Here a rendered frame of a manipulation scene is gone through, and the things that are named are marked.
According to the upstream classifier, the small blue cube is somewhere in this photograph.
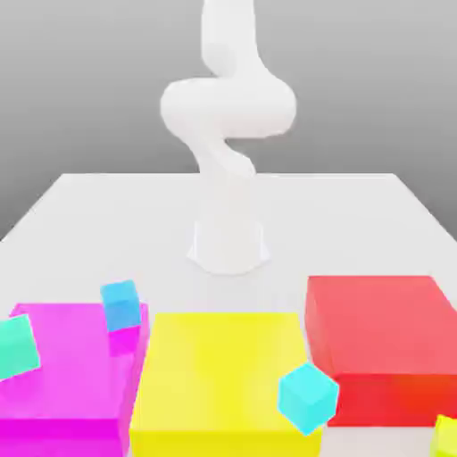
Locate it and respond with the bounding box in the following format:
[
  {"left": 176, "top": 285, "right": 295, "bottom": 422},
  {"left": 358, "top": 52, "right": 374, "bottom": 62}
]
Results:
[{"left": 99, "top": 278, "right": 143, "bottom": 334}]

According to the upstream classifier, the small magenta cube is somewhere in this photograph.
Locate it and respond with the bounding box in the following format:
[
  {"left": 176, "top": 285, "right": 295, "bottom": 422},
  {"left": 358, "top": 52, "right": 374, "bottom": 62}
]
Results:
[{"left": 107, "top": 323, "right": 142, "bottom": 358}]

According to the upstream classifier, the small cyan cube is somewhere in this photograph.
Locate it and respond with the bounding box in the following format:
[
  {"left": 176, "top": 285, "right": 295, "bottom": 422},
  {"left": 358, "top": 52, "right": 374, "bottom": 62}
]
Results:
[{"left": 277, "top": 361, "right": 341, "bottom": 437}]

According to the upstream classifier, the small teal cube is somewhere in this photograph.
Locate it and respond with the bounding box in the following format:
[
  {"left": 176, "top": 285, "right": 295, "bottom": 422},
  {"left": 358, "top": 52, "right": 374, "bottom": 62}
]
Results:
[{"left": 0, "top": 313, "right": 41, "bottom": 381}]

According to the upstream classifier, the small lime cube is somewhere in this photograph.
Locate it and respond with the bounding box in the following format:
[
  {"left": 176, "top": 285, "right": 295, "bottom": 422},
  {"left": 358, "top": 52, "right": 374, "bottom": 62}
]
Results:
[{"left": 428, "top": 413, "right": 457, "bottom": 457}]

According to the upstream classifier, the large yellow box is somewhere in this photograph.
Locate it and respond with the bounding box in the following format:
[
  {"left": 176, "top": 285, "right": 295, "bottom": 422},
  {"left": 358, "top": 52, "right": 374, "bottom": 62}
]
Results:
[{"left": 129, "top": 312, "right": 323, "bottom": 457}]

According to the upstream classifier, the large red box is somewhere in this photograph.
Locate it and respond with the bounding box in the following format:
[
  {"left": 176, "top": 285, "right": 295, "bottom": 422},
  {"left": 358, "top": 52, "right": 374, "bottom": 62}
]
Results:
[{"left": 303, "top": 275, "right": 457, "bottom": 428}]

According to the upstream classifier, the large magenta box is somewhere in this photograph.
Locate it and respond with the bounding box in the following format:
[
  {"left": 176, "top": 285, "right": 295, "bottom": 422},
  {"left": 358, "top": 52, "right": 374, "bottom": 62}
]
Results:
[{"left": 0, "top": 302, "right": 151, "bottom": 457}]

